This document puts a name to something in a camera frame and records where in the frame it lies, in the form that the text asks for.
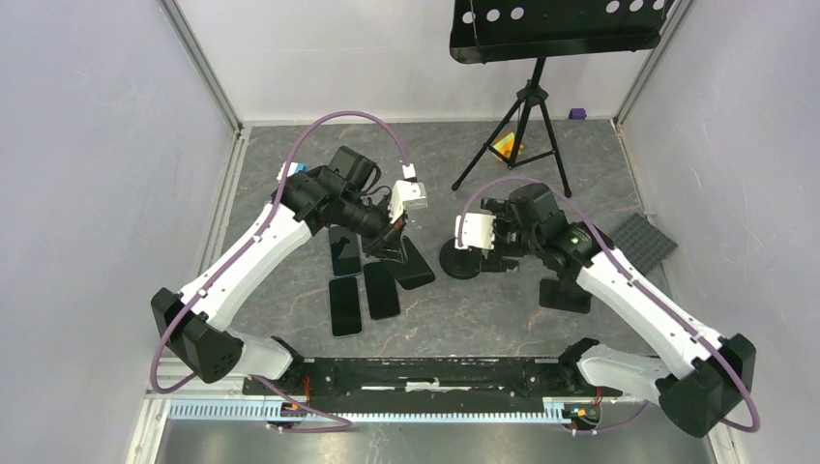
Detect grey studded baseplate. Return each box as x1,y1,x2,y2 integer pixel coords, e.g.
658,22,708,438
611,213,678,264

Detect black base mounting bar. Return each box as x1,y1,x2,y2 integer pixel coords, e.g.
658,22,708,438
275,357,620,414

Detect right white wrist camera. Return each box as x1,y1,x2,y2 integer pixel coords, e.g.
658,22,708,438
454,213,495,250

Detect black music stand tripod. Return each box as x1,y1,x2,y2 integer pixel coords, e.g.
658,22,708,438
449,0,672,196

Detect blue-edged black smartphone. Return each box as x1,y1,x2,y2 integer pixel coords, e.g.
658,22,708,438
328,226,363,277

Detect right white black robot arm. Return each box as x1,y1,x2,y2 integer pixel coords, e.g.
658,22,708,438
454,177,761,438

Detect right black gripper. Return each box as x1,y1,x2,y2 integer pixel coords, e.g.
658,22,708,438
475,197,542,273

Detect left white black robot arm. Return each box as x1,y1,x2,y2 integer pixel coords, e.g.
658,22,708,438
150,146,425,394

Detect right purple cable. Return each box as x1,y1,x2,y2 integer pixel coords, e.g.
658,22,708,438
455,177,762,437

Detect black square-base phone holder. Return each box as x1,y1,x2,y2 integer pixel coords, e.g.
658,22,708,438
539,278,592,314

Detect black round-base phone stand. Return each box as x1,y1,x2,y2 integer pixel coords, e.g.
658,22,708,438
438,239,483,280

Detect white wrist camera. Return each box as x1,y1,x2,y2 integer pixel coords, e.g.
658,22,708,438
454,213,495,250
388,163,428,223

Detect purple block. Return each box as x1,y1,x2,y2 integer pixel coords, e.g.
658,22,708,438
568,107,587,120

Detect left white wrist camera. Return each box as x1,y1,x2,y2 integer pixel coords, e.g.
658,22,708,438
388,163,428,223

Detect white and blue blocks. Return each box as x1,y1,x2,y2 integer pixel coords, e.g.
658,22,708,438
277,162,308,182

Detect orange yellow block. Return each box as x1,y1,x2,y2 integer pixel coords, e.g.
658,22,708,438
490,131,515,162

